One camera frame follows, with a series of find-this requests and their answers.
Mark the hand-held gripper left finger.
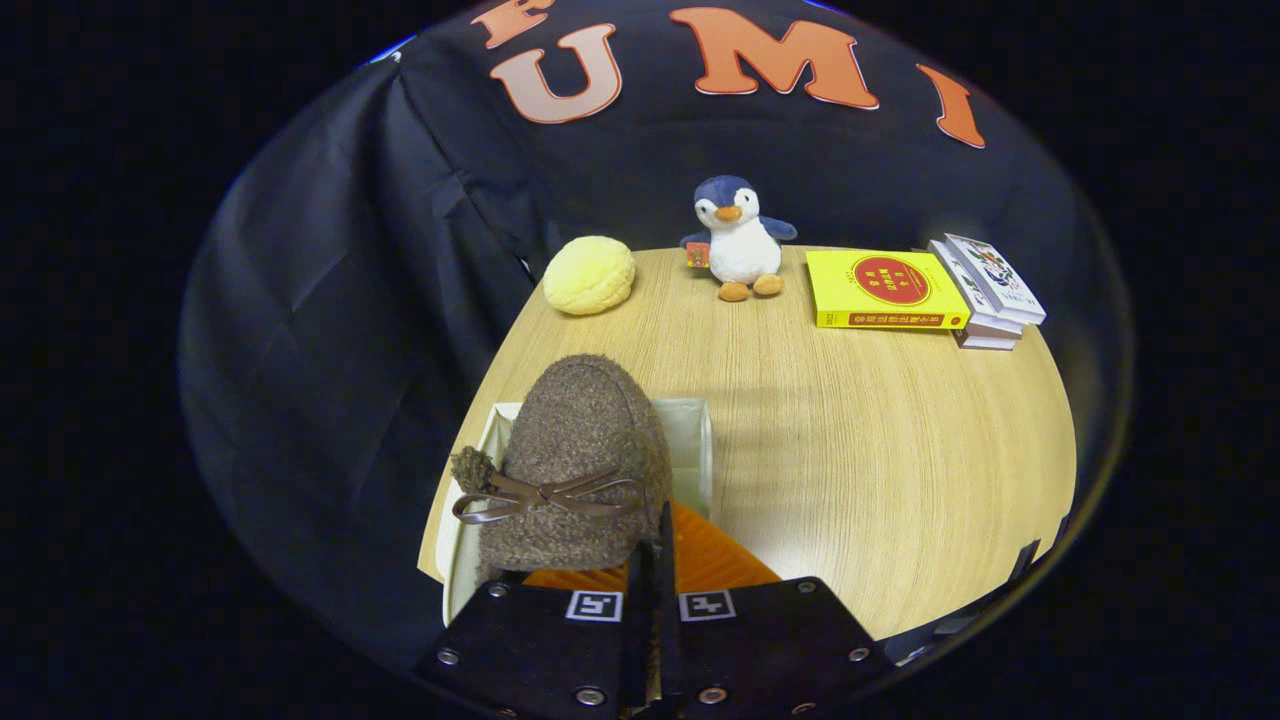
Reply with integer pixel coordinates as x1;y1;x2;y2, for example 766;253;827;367
413;546;653;720

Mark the brown fuzzy shoe with bow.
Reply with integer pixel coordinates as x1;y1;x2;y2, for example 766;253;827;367
450;354;673;586

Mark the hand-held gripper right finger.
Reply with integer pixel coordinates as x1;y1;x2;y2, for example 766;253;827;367
655;501;898;719

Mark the white book with bird cover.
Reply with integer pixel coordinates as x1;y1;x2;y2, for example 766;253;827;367
944;233;1047;326

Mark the blue white penguin plush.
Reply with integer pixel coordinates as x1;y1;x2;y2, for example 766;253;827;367
680;175;799;303

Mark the yellow plush bun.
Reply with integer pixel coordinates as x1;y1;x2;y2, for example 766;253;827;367
543;235;637;317

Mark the cream fabric storage box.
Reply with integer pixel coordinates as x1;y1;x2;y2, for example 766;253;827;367
435;398;713;626

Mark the yellow book with red circle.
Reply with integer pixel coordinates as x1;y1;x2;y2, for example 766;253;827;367
806;249;972;331

